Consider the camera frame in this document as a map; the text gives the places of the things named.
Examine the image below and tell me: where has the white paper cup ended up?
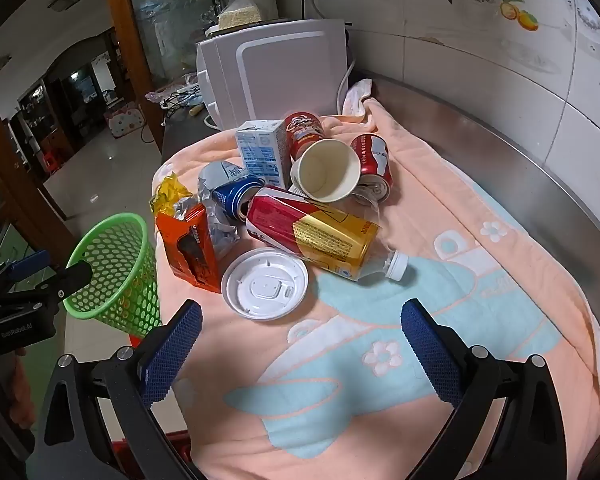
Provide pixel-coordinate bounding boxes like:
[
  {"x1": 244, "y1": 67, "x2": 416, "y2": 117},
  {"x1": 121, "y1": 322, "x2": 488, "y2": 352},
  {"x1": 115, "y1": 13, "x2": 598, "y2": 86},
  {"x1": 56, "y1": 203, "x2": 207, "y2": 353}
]
[{"x1": 290, "y1": 139, "x2": 361, "y2": 203}]

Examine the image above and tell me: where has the clear bag of grain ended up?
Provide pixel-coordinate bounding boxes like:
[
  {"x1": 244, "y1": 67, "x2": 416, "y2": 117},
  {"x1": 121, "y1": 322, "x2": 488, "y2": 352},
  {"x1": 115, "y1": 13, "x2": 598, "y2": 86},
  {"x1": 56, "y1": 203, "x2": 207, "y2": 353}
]
[{"x1": 217, "y1": 0, "x2": 263, "y2": 31}]

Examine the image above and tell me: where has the pile of cables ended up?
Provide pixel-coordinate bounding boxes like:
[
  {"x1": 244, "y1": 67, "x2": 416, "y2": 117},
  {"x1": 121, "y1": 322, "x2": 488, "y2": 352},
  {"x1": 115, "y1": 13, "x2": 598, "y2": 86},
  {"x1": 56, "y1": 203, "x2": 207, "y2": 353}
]
[{"x1": 157, "y1": 84, "x2": 204, "y2": 117}]

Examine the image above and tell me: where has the white pink towel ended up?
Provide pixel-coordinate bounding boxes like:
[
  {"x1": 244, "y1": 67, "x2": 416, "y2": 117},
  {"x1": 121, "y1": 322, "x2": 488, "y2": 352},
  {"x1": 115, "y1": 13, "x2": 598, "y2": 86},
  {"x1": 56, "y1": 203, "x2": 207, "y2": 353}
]
[{"x1": 341, "y1": 78, "x2": 378, "y2": 121}]

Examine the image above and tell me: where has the red gold drink can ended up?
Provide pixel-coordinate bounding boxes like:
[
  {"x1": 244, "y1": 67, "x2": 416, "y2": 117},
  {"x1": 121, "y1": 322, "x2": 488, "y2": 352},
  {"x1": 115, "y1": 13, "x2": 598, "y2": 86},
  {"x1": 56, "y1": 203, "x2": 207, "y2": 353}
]
[{"x1": 245, "y1": 186, "x2": 381, "y2": 277}]

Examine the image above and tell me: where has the yellow snack wrapper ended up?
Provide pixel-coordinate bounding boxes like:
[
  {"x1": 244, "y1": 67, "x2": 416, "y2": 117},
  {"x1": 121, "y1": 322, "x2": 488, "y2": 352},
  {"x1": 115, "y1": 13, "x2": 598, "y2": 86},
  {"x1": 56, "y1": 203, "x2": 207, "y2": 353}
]
[{"x1": 149, "y1": 171, "x2": 197, "y2": 221}]

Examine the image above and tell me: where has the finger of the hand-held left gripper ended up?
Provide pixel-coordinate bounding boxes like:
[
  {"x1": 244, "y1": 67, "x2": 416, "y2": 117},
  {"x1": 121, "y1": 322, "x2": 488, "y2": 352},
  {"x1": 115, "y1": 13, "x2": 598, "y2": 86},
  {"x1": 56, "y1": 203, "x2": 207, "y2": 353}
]
[
  {"x1": 0, "y1": 249, "x2": 52, "y2": 288},
  {"x1": 30, "y1": 261, "x2": 94, "y2": 311}
]

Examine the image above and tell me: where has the peach printed blanket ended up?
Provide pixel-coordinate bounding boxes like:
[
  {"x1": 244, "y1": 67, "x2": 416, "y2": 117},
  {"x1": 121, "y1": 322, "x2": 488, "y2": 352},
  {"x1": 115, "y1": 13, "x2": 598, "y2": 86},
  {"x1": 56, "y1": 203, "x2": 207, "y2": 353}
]
[{"x1": 150, "y1": 100, "x2": 600, "y2": 480}]

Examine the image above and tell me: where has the person's left hand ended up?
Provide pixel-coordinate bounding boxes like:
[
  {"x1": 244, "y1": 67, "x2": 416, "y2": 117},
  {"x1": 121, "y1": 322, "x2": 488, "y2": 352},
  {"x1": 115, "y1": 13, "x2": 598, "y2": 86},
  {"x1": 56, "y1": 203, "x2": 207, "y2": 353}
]
[{"x1": 5, "y1": 357, "x2": 37, "y2": 431}]

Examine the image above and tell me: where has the white microwave oven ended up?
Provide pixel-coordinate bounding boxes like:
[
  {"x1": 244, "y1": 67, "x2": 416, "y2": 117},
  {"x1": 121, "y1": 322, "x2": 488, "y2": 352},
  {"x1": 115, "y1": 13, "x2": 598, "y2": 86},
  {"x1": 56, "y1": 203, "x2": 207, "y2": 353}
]
[{"x1": 195, "y1": 19, "x2": 348, "y2": 132}]

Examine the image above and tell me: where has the clear plastic bottle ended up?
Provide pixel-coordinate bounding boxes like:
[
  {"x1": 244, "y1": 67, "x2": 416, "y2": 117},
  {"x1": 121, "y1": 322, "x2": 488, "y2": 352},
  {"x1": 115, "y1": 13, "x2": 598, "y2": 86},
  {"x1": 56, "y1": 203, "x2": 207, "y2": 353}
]
[{"x1": 330, "y1": 187, "x2": 411, "y2": 283}]

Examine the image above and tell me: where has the crumpled silver foil wrapper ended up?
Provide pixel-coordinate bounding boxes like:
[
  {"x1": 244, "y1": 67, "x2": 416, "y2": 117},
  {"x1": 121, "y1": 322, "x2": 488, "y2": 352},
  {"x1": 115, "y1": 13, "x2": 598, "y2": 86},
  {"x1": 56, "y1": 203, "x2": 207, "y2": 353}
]
[{"x1": 196, "y1": 180, "x2": 242, "y2": 263}]

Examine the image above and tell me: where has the red plastic crate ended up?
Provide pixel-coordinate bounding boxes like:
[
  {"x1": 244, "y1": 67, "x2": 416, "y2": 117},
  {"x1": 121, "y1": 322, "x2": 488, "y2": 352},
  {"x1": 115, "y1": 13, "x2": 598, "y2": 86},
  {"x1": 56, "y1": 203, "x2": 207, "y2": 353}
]
[{"x1": 110, "y1": 430, "x2": 192, "y2": 480}]

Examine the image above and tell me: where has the wooden door frame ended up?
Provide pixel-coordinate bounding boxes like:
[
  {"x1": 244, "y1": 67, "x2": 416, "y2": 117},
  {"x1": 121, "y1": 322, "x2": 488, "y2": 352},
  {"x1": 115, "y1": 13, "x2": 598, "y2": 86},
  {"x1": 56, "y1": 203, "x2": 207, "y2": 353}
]
[{"x1": 102, "y1": 0, "x2": 163, "y2": 153}]

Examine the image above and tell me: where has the blue silver drink can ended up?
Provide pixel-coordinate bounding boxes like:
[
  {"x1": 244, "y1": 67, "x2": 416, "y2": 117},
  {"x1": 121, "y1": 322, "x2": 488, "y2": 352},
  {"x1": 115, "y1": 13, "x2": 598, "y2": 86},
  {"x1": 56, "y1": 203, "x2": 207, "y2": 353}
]
[{"x1": 198, "y1": 160, "x2": 267, "y2": 222}]

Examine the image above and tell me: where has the red soda can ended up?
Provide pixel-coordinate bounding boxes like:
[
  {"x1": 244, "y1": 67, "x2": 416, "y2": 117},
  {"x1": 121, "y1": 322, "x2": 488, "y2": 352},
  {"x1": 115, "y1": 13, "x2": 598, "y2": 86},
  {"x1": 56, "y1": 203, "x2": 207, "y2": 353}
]
[{"x1": 349, "y1": 133, "x2": 395, "y2": 203}]

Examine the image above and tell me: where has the white round plastic lid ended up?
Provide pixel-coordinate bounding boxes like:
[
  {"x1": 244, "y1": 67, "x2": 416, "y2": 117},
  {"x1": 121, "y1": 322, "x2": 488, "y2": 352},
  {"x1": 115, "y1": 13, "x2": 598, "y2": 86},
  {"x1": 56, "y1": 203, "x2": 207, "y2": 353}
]
[{"x1": 221, "y1": 247, "x2": 309, "y2": 322}]

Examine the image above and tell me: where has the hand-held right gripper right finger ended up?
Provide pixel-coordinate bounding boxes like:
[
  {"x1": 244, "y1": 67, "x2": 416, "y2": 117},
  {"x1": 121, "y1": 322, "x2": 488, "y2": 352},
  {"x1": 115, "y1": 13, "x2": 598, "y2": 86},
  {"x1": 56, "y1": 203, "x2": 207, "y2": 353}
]
[{"x1": 400, "y1": 299, "x2": 568, "y2": 480}]

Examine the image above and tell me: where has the red chips tube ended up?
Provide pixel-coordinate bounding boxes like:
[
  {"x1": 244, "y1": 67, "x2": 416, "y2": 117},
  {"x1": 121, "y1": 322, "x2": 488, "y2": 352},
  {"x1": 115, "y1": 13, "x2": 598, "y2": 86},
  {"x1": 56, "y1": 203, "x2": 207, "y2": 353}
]
[{"x1": 283, "y1": 111, "x2": 326, "y2": 161}]

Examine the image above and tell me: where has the green plastic mesh basket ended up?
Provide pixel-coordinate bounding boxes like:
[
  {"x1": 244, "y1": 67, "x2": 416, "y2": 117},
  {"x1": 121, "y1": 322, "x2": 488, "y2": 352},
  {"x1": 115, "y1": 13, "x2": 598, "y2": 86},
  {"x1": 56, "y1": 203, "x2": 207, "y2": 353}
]
[{"x1": 62, "y1": 212, "x2": 162, "y2": 339}]

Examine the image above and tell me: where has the dark display cabinet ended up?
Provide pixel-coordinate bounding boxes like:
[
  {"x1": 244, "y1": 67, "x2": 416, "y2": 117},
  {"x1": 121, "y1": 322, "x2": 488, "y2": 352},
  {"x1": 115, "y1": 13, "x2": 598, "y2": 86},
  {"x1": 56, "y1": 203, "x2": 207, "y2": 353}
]
[{"x1": 10, "y1": 50, "x2": 121, "y2": 161}]

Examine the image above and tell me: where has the wooden glass cabinet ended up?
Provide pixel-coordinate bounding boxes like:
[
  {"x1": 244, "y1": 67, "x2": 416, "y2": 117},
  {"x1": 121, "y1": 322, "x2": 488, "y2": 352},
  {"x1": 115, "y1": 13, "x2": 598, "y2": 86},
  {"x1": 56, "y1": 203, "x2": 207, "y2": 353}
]
[{"x1": 0, "y1": 55, "x2": 76, "y2": 261}]

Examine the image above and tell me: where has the pink dotted box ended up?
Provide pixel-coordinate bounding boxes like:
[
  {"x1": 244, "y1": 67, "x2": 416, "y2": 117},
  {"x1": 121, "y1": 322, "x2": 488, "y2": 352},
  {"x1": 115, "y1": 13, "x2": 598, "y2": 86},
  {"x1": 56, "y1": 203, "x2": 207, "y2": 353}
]
[{"x1": 104, "y1": 101, "x2": 148, "y2": 138}]

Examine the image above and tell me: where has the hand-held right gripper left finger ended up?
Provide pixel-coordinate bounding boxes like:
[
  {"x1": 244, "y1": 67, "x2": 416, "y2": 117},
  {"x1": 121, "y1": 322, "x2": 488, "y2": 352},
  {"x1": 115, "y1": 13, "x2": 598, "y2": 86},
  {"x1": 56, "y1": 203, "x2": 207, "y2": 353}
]
[{"x1": 30, "y1": 299, "x2": 206, "y2": 480}]

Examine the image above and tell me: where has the white blue milk carton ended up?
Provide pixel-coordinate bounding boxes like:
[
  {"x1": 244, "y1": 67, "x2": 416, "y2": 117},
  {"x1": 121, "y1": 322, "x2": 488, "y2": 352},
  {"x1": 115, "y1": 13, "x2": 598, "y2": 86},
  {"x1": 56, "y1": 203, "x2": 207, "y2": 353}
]
[{"x1": 236, "y1": 120, "x2": 293, "y2": 188}]

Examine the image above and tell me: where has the orange fruit wall sticker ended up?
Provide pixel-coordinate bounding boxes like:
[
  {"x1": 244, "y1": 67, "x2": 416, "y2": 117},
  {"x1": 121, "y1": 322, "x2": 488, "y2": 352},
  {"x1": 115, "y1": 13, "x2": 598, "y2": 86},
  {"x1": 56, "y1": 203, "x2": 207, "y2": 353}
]
[{"x1": 500, "y1": 0, "x2": 540, "y2": 32}]

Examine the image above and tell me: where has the orange cardboard box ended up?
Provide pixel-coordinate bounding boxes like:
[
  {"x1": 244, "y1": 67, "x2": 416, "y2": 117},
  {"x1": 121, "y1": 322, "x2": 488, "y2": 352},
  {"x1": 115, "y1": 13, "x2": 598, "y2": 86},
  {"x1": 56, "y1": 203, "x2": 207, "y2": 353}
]
[{"x1": 155, "y1": 203, "x2": 222, "y2": 293}]

